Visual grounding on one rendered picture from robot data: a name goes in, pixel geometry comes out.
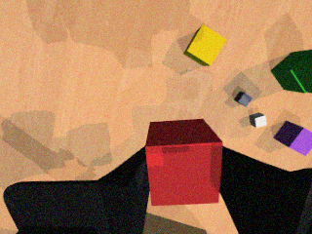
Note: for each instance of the red block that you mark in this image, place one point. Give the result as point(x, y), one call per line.
point(183, 162)

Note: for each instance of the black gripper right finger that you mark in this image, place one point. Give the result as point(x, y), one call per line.
point(263, 199)

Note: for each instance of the small white cube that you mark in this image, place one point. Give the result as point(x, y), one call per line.
point(258, 120)

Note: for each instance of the green block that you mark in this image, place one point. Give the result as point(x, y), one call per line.
point(283, 71)
point(303, 72)

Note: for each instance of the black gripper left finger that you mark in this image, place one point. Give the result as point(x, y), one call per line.
point(114, 204)

